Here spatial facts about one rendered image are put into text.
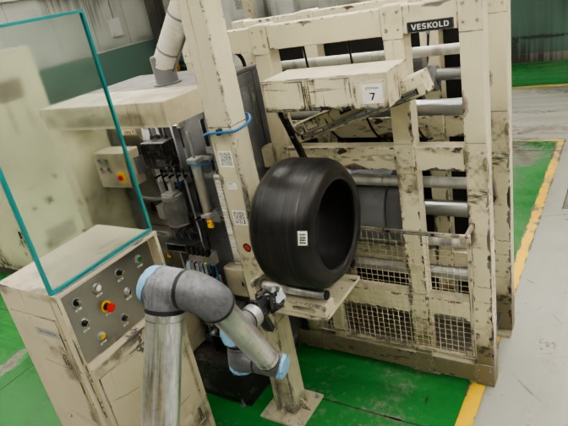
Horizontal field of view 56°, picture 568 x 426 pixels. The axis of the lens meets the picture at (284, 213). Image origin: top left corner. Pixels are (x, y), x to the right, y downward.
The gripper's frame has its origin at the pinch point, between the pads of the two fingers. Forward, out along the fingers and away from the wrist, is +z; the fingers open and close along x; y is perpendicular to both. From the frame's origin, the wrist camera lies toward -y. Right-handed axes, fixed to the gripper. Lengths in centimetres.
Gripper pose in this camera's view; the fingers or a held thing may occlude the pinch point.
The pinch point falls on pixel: (282, 296)
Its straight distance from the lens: 223.0
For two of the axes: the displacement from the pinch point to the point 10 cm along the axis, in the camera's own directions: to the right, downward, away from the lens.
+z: 5.2, -3.2, 7.9
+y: -1.2, -9.5, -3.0
